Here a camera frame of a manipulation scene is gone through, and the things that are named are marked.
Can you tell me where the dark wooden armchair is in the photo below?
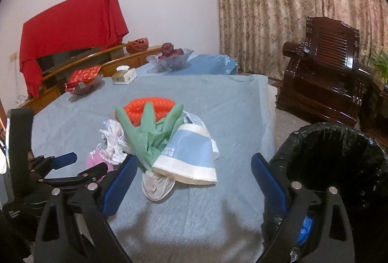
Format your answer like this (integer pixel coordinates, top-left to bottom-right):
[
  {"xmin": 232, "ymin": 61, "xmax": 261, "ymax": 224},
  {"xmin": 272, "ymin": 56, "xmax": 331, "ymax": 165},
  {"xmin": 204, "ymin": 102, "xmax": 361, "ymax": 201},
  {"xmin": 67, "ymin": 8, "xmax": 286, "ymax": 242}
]
[{"xmin": 275, "ymin": 16, "xmax": 373, "ymax": 127}]

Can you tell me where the blue plastic bag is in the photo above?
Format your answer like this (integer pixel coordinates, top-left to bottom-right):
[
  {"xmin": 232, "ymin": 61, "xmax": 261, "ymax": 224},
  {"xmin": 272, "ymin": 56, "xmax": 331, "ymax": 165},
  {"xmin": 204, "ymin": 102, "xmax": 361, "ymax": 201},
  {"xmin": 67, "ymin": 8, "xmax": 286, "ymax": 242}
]
[{"xmin": 299, "ymin": 216, "xmax": 313, "ymax": 245}]

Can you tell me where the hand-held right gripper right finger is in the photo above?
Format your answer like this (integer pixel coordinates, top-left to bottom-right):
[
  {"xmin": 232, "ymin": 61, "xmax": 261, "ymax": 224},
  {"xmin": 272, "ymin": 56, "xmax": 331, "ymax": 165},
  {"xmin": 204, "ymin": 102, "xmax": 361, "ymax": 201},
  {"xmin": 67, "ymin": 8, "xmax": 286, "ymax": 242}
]
[{"xmin": 251, "ymin": 153, "xmax": 355, "ymax": 263}]

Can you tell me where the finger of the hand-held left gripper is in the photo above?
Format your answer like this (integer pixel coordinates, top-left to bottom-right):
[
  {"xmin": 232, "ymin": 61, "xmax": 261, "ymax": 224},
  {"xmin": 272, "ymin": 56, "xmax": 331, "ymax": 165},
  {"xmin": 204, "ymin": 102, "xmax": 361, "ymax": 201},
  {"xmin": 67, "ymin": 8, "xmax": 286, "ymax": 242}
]
[
  {"xmin": 38, "ymin": 162, "xmax": 109, "ymax": 188},
  {"xmin": 29, "ymin": 152, "xmax": 78, "ymax": 173}
]

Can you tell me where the green rubber glove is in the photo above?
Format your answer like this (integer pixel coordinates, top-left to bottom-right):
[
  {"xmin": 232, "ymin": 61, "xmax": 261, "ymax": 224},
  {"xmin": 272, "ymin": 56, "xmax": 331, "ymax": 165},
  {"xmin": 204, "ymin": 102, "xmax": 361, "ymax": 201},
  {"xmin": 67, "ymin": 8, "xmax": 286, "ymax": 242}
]
[{"xmin": 116, "ymin": 102, "xmax": 185, "ymax": 201}]

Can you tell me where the pink crumpled wrapper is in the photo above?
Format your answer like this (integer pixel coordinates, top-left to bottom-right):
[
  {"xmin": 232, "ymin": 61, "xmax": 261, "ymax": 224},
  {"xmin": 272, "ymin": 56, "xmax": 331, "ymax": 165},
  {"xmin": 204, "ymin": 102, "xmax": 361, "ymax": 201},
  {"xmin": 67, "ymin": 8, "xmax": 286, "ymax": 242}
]
[{"xmin": 86, "ymin": 151, "xmax": 114, "ymax": 173}]

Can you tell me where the red cloth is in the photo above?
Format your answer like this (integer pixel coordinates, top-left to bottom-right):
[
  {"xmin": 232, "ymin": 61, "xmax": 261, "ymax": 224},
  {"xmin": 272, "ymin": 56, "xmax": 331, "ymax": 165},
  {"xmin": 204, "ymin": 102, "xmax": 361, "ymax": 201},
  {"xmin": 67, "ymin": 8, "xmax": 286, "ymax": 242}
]
[{"xmin": 19, "ymin": 0, "xmax": 129, "ymax": 99}]

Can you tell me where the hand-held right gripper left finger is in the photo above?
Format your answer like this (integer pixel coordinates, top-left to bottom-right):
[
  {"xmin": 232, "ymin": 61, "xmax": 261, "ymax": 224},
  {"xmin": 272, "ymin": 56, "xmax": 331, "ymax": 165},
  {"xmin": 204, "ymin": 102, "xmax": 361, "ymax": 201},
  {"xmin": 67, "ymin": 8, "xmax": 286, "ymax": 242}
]
[{"xmin": 35, "ymin": 154, "xmax": 138, "ymax": 263}]

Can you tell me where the orange mesh net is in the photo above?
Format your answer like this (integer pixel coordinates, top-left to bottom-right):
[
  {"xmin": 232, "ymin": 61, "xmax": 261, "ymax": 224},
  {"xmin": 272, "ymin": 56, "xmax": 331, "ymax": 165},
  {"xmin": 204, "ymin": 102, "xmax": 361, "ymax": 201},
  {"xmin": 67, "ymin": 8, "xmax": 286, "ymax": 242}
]
[{"xmin": 114, "ymin": 96, "xmax": 177, "ymax": 127}]

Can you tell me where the light blue cloth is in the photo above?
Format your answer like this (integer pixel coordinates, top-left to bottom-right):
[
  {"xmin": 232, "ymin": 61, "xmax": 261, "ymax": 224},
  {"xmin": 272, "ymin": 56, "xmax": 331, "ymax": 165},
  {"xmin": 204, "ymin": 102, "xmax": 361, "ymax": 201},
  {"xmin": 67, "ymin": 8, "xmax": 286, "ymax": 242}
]
[{"xmin": 147, "ymin": 54, "xmax": 238, "ymax": 75}]

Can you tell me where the dark wooden side table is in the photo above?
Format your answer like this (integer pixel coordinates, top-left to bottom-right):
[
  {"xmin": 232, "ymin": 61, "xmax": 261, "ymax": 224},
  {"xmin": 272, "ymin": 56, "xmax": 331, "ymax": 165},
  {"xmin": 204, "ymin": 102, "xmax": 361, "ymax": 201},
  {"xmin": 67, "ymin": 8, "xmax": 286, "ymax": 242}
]
[{"xmin": 358, "ymin": 81, "xmax": 388, "ymax": 136}]

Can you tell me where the red snack packet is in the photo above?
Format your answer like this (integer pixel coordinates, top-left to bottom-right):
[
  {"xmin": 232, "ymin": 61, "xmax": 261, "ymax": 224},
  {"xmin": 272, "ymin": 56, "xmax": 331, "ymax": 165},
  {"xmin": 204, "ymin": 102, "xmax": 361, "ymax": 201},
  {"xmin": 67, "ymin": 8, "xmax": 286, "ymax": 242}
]
[{"xmin": 65, "ymin": 65, "xmax": 102, "ymax": 90}]

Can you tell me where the glass fruit bowl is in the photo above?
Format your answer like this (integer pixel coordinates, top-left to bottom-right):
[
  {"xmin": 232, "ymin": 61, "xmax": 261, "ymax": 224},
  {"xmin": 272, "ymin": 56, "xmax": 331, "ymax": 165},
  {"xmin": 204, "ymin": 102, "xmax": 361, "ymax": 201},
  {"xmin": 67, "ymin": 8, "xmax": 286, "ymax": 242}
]
[{"xmin": 146, "ymin": 49, "xmax": 194, "ymax": 72}]

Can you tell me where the white tissue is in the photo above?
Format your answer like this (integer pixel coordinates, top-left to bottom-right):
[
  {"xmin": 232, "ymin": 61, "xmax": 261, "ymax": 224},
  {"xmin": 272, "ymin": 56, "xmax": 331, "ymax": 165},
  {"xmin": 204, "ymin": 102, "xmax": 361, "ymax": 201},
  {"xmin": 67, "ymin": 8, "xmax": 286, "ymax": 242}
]
[{"xmin": 99, "ymin": 119, "xmax": 129, "ymax": 165}]

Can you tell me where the blue and white paper cup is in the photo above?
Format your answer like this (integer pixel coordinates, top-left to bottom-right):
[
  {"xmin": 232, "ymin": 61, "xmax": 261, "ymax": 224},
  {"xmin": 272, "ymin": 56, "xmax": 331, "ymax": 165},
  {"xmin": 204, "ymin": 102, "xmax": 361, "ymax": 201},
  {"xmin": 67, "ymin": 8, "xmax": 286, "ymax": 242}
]
[{"xmin": 152, "ymin": 123, "xmax": 218, "ymax": 184}]

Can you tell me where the grey-blue tablecloth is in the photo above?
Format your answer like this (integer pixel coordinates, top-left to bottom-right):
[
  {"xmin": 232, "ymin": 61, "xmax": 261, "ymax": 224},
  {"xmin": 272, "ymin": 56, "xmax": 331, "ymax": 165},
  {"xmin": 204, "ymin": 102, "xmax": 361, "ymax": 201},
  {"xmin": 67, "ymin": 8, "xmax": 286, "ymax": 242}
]
[{"xmin": 30, "ymin": 73, "xmax": 278, "ymax": 263}]

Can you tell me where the black television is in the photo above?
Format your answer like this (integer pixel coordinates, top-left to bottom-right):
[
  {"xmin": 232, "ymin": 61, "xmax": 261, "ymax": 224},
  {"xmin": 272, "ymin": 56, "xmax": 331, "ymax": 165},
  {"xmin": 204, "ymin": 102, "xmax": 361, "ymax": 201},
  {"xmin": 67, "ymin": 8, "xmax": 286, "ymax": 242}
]
[{"xmin": 36, "ymin": 44, "xmax": 125, "ymax": 74}]

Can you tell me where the green potted plant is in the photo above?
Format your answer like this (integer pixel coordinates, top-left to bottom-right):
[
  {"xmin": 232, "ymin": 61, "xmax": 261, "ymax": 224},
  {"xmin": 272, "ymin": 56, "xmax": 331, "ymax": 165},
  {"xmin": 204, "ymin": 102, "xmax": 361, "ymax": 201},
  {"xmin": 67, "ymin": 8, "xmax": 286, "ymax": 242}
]
[{"xmin": 365, "ymin": 49, "xmax": 388, "ymax": 84}]

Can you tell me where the white tissue box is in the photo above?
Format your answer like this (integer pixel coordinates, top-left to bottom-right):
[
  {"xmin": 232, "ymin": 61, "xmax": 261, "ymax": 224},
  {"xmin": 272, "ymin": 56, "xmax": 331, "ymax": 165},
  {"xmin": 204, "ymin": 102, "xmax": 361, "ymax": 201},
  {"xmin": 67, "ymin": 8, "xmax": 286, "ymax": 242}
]
[{"xmin": 112, "ymin": 66, "xmax": 137, "ymax": 85}]

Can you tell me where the glass dish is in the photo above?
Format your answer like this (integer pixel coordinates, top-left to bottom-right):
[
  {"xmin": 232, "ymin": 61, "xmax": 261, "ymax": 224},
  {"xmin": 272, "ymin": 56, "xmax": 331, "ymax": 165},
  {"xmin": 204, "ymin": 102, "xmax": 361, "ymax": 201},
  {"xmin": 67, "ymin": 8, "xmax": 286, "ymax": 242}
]
[{"xmin": 65, "ymin": 75, "xmax": 105, "ymax": 97}]

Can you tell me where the trash bin with black bag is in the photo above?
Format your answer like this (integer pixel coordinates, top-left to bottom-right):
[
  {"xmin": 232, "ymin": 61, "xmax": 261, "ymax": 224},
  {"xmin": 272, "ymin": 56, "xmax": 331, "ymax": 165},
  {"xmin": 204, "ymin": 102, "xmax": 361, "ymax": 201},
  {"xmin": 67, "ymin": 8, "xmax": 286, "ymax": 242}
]
[{"xmin": 261, "ymin": 122, "xmax": 388, "ymax": 263}]

